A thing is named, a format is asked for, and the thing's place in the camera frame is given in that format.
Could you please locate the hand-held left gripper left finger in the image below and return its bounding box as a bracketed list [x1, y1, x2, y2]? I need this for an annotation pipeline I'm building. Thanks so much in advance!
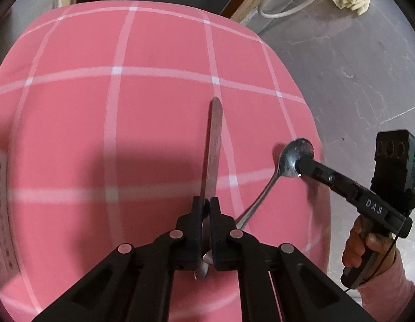
[32, 196, 205, 322]

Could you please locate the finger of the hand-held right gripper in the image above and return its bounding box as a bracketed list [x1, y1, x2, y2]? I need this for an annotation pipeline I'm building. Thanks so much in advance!
[296, 157, 360, 206]

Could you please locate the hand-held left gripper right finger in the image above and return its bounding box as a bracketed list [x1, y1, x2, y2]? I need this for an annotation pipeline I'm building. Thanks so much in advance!
[209, 196, 376, 322]

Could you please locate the small steel spoon round bowl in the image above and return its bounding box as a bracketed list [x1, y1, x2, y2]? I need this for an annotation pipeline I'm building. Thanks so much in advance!
[235, 138, 315, 232]

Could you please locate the small steel spoon wide handle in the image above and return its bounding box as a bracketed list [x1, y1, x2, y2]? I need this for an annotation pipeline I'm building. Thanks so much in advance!
[193, 96, 224, 281]

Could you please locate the white perforated utensil case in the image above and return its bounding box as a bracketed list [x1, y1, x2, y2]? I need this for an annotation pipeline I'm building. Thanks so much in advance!
[0, 151, 14, 276]

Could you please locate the person's right forearm pink sleeve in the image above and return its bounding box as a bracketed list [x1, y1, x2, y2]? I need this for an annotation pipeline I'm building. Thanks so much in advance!
[358, 250, 415, 322]

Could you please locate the person's right hand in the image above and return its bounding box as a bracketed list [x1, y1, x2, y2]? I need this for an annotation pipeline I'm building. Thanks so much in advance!
[341, 219, 396, 269]

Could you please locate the pink checked tablecloth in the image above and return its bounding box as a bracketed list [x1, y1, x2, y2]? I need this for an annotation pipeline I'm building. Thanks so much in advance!
[0, 1, 332, 322]

